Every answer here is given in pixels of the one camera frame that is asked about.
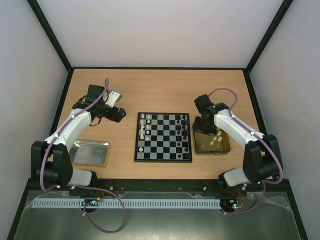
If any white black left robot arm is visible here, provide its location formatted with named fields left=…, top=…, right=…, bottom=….
left=31, top=80, right=126, bottom=192

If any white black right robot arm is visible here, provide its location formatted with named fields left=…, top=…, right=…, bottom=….
left=192, top=94, right=283, bottom=196

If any black king on board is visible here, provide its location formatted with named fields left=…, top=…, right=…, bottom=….
left=183, top=126, right=188, bottom=135

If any black white chess board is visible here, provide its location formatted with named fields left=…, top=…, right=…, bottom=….
left=134, top=112, right=193, bottom=163

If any gold metal tin tray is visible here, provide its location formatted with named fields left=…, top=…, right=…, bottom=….
left=193, top=128, right=231, bottom=155

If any silver metal tin lid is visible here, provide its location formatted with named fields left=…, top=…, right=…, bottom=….
left=69, top=139, right=110, bottom=167

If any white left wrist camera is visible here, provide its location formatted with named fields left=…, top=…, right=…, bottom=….
left=104, top=90, right=123, bottom=108

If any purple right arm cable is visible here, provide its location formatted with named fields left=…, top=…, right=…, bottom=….
left=207, top=87, right=285, bottom=215

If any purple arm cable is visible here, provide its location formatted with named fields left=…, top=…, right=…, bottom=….
left=207, top=87, right=285, bottom=215
left=39, top=77, right=127, bottom=234

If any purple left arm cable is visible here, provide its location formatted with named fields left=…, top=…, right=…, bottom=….
left=39, top=77, right=127, bottom=234

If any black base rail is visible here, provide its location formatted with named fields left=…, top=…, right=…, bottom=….
left=68, top=178, right=248, bottom=197

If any white slotted cable duct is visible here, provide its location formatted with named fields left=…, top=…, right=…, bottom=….
left=31, top=198, right=221, bottom=209

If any black aluminium frame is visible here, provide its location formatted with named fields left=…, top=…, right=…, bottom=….
left=4, top=0, right=309, bottom=240

